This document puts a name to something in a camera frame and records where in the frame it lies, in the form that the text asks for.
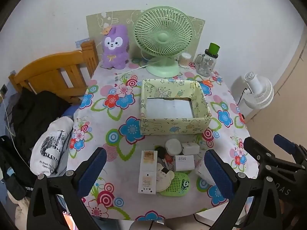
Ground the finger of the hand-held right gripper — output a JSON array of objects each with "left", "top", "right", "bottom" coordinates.
[
  {"left": 274, "top": 134, "right": 307, "bottom": 160},
  {"left": 243, "top": 136, "right": 305, "bottom": 170}
]

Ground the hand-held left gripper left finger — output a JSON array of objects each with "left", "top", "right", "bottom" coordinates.
[{"left": 27, "top": 147, "right": 107, "bottom": 230}]

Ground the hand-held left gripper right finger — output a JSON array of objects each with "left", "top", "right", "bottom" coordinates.
[{"left": 204, "top": 149, "right": 282, "bottom": 230}]

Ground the large white cube charger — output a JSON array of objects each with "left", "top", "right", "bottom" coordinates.
[{"left": 195, "top": 158, "right": 211, "bottom": 185}]

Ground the white charger brick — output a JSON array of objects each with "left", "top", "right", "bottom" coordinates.
[{"left": 175, "top": 154, "right": 195, "bottom": 172}]

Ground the small white cube charger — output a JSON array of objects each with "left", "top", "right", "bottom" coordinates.
[{"left": 182, "top": 142, "right": 200, "bottom": 155}]

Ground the green round perforated case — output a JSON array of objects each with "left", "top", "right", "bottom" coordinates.
[{"left": 159, "top": 171, "right": 190, "bottom": 197}]

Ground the white round device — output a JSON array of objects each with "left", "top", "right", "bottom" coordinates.
[{"left": 165, "top": 138, "right": 183, "bottom": 156}]

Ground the white power strip box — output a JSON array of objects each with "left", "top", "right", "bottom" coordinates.
[{"left": 138, "top": 150, "right": 158, "bottom": 194}]

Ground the cream bear-ear round mirror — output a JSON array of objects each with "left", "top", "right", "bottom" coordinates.
[{"left": 156, "top": 163, "right": 175, "bottom": 192}]

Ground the yellow printed storage box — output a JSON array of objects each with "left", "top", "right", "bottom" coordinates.
[{"left": 140, "top": 79, "right": 212, "bottom": 136}]

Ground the floral tablecloth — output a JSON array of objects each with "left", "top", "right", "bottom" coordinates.
[{"left": 67, "top": 61, "right": 251, "bottom": 221}]

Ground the white printed tote bag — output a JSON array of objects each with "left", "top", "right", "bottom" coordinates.
[{"left": 30, "top": 117, "right": 74, "bottom": 175}]

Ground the white floor fan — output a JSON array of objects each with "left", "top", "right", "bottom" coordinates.
[{"left": 231, "top": 72, "right": 274, "bottom": 112}]

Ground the blue cloth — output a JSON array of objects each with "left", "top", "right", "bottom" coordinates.
[{"left": 63, "top": 107, "right": 78, "bottom": 118}]

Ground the beige wooden door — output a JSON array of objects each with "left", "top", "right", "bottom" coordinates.
[{"left": 245, "top": 34, "right": 307, "bottom": 146}]

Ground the black jacket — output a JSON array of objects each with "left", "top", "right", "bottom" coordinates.
[{"left": 11, "top": 89, "right": 70, "bottom": 149}]

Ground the black backpack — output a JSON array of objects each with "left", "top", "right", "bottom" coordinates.
[{"left": 0, "top": 135, "right": 36, "bottom": 200}]

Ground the glass mug jar green lid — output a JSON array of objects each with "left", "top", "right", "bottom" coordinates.
[{"left": 195, "top": 43, "right": 220, "bottom": 77}]

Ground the purple plush rabbit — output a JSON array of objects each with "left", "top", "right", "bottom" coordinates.
[{"left": 103, "top": 24, "right": 130, "bottom": 69}]

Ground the cotton swab container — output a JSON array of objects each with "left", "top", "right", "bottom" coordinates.
[{"left": 179, "top": 53, "right": 192, "bottom": 68}]

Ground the blue patterned tape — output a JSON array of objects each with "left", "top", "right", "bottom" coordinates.
[{"left": 75, "top": 38, "right": 90, "bottom": 48}]

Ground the green desk fan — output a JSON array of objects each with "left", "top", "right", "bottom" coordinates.
[{"left": 134, "top": 6, "right": 194, "bottom": 77}]

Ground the black fan cable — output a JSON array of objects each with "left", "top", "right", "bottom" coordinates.
[{"left": 237, "top": 89, "right": 251, "bottom": 106}]

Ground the white charging cable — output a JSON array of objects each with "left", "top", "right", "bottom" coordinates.
[{"left": 1, "top": 95, "right": 30, "bottom": 169}]

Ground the white fan power cord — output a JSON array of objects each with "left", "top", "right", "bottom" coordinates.
[{"left": 115, "top": 61, "right": 156, "bottom": 77}]

